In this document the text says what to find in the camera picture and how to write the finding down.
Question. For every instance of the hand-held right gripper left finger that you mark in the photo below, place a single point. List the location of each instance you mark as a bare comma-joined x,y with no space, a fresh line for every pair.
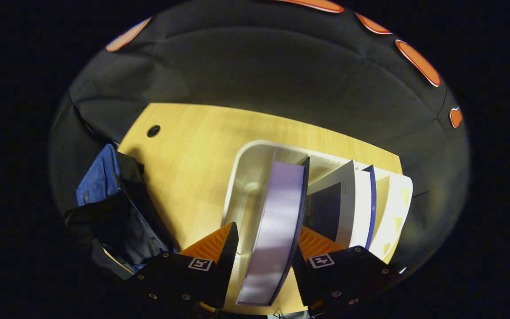
226,266

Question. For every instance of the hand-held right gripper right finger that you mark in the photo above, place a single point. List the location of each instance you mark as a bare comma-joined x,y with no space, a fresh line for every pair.
303,283

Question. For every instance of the dark cover book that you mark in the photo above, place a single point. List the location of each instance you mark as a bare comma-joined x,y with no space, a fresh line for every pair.
277,221

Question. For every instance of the white bookshelf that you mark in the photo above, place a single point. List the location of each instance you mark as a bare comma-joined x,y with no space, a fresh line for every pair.
248,177

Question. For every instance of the blue illustrated cover book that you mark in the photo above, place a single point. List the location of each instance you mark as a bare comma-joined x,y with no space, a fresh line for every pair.
357,208

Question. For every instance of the blue schoolbag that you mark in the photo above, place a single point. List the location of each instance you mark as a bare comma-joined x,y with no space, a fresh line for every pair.
100,177

